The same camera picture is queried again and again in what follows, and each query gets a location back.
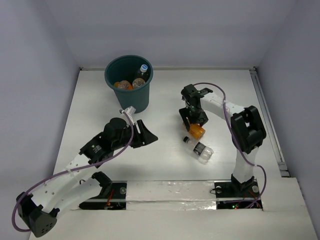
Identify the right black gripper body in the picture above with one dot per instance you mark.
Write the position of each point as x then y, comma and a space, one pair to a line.
197, 115

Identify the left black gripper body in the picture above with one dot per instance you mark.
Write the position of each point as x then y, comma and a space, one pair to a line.
137, 135

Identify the small orange bottle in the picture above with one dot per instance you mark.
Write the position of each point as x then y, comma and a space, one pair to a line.
196, 131
116, 85

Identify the clear bottle black label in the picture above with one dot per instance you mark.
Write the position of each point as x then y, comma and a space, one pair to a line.
200, 151

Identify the tall orange label bottle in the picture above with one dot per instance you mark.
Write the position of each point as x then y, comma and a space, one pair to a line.
124, 85

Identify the clear plastic water bottle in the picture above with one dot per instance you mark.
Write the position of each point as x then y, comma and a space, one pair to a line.
142, 73

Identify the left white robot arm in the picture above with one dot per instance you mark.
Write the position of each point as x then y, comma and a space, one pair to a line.
41, 207

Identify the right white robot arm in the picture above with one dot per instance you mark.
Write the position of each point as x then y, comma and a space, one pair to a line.
244, 124

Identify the dark green plastic bin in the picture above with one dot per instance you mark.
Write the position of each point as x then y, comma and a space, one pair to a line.
125, 68

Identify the silver foil tape strip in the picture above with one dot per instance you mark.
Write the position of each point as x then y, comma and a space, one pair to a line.
170, 195

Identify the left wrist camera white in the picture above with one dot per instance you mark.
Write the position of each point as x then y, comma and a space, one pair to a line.
128, 113

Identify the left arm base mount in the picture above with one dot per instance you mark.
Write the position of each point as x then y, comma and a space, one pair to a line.
112, 195

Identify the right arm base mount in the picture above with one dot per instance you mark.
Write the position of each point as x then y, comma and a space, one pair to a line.
233, 195

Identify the aluminium rail right edge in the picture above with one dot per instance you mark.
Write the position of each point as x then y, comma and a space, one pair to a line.
284, 172

